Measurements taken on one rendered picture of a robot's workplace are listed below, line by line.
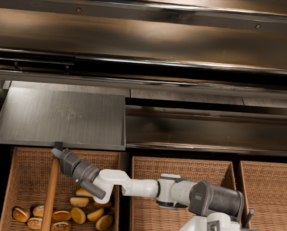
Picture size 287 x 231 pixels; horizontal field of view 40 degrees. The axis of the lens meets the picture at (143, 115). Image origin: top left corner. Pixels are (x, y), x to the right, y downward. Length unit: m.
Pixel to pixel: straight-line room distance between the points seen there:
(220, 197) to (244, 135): 0.86
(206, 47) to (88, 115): 0.61
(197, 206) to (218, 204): 0.07
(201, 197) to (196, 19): 0.73
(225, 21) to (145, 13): 0.33
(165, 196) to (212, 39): 0.69
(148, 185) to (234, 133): 0.72
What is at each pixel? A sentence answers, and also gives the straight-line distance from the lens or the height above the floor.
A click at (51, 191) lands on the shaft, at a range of 1.49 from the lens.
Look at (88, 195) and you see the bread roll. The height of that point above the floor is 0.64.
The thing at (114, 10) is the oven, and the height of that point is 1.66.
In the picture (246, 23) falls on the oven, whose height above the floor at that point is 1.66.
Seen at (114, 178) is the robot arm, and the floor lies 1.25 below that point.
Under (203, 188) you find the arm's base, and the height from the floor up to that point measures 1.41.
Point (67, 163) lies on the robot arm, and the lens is 1.54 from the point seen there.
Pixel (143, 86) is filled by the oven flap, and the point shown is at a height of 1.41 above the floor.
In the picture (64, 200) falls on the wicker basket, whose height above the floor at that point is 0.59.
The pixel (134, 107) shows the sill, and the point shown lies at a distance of 1.88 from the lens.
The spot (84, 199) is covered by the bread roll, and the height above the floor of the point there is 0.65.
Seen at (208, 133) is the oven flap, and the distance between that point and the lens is 2.06.
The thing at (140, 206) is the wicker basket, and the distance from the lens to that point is 2.22.
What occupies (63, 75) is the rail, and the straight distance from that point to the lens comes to 1.61.
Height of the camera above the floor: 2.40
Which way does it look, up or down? 42 degrees down
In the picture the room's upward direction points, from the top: 9 degrees clockwise
